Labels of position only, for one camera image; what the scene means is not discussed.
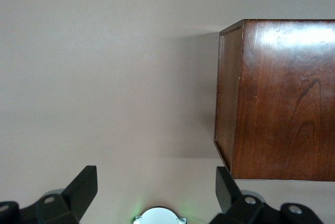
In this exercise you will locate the dark brown wooden cabinet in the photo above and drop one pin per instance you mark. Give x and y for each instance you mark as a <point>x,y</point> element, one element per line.
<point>274,103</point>

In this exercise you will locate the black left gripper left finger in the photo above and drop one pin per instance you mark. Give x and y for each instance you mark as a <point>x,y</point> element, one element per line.
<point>78,190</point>

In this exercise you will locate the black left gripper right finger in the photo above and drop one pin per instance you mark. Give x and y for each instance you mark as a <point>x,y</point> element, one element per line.
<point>227,195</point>

